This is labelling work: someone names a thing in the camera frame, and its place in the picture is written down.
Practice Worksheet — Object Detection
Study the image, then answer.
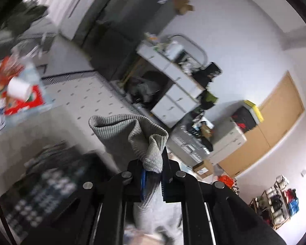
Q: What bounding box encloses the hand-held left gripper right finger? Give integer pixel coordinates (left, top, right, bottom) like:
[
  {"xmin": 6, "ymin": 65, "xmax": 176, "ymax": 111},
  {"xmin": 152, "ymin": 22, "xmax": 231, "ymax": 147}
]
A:
[{"xmin": 161, "ymin": 146, "xmax": 287, "ymax": 245}]

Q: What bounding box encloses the white panel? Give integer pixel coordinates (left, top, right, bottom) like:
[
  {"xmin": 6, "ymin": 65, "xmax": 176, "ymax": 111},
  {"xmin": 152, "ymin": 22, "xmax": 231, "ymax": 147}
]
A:
[{"xmin": 48, "ymin": 0, "xmax": 105, "ymax": 41}]

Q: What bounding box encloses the dark grey cabinet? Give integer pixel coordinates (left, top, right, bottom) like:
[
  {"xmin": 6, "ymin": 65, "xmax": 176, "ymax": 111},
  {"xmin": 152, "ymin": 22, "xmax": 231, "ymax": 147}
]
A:
[{"xmin": 102, "ymin": 0, "xmax": 180, "ymax": 35}]

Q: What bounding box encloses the small cardboard box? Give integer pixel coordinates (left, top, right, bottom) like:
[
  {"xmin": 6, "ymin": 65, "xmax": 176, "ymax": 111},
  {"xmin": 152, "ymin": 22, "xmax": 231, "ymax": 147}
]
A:
[{"xmin": 192, "ymin": 159, "xmax": 215, "ymax": 179}]

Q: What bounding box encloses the green cloth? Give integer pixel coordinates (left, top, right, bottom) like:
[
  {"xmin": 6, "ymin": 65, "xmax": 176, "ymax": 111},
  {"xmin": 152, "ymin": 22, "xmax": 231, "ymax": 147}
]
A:
[{"xmin": 199, "ymin": 90, "xmax": 218, "ymax": 110}]

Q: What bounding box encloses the wooden shoe rack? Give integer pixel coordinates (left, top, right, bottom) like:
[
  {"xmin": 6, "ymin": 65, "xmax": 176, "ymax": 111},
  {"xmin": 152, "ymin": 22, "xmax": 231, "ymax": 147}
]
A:
[{"xmin": 248, "ymin": 175, "xmax": 300, "ymax": 230}]

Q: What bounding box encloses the orange snack bag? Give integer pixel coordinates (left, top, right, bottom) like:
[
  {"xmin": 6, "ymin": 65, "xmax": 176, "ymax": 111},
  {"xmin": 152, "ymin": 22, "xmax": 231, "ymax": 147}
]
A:
[{"xmin": 0, "ymin": 56, "xmax": 23, "ymax": 92}]

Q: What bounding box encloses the curved metal frame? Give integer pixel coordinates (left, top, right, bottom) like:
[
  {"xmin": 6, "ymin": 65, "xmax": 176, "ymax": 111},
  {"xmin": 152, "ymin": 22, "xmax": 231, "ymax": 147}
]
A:
[{"xmin": 168, "ymin": 34, "xmax": 208, "ymax": 65}]

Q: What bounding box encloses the grey sweatshirt with red print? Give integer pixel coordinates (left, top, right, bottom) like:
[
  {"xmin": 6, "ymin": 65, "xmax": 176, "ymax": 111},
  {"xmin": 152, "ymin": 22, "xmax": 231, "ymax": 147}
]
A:
[{"xmin": 88, "ymin": 114, "xmax": 183, "ymax": 243}]

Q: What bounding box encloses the wooden door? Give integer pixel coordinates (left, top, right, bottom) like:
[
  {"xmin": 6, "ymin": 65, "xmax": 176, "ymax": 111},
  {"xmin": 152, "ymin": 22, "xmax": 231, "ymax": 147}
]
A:
[{"xmin": 218, "ymin": 71, "xmax": 305, "ymax": 178}]

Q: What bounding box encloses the dark patterned case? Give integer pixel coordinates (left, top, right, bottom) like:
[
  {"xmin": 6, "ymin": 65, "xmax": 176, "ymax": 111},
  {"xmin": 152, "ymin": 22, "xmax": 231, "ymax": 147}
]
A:
[{"xmin": 0, "ymin": 143, "xmax": 118, "ymax": 238}]

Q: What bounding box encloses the white drawer cabinet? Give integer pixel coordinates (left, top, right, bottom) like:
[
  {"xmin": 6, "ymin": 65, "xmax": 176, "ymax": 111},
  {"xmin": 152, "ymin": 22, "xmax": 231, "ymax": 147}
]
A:
[{"xmin": 136, "ymin": 41, "xmax": 206, "ymax": 129}]

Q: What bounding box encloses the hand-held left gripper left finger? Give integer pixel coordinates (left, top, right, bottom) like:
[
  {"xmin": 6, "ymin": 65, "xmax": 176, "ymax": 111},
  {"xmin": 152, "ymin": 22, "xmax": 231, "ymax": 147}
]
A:
[{"xmin": 20, "ymin": 159, "xmax": 147, "ymax": 245}]

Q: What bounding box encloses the dark clothes pile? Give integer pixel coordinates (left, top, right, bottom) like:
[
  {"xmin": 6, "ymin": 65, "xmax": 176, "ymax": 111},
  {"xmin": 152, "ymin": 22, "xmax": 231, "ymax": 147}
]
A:
[{"xmin": 125, "ymin": 77, "xmax": 164, "ymax": 105}]

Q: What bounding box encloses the dark grey sofa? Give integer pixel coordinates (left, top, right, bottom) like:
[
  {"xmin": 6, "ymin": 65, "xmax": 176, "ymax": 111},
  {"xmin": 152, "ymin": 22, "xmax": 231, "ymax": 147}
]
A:
[{"xmin": 74, "ymin": 18, "xmax": 144, "ymax": 82}]

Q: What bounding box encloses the white paper roll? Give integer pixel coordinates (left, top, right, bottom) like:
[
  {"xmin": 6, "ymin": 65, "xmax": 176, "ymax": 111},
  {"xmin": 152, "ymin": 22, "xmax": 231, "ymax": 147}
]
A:
[{"xmin": 6, "ymin": 77, "xmax": 31, "ymax": 100}]

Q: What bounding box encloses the dark cloth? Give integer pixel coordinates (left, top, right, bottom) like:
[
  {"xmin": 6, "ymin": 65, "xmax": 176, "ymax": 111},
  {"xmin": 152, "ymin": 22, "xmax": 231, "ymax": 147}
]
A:
[{"xmin": 2, "ymin": 2, "xmax": 49, "ymax": 31}]

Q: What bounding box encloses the low white cabinet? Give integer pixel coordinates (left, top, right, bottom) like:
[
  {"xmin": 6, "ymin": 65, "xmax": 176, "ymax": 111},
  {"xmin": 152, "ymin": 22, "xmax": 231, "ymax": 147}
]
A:
[{"xmin": 208, "ymin": 117, "xmax": 248, "ymax": 165}]

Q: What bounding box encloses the grey storage crate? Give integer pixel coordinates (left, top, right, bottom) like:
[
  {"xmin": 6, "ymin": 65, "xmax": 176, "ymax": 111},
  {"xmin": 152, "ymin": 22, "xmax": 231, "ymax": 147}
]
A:
[{"xmin": 168, "ymin": 125, "xmax": 215, "ymax": 167}]

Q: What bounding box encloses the black bin with yellow lid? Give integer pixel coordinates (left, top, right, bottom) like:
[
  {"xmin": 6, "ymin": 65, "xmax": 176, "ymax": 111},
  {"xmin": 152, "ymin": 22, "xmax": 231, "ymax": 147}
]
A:
[{"xmin": 231, "ymin": 99, "xmax": 264, "ymax": 133}]

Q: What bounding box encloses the red box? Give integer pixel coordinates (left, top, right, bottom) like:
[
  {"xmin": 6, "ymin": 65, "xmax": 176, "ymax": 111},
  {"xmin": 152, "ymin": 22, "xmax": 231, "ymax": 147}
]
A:
[{"xmin": 4, "ymin": 84, "xmax": 45, "ymax": 115}]

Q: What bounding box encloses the patterned white rug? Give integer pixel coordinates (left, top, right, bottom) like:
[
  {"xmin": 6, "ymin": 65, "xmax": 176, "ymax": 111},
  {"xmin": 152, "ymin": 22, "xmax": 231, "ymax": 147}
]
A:
[{"xmin": 41, "ymin": 70, "xmax": 143, "ymax": 143}]

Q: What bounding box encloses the black bag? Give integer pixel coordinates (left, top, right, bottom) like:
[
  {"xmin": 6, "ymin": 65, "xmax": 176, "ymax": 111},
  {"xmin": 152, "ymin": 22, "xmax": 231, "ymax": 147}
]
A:
[{"xmin": 194, "ymin": 62, "xmax": 223, "ymax": 88}]

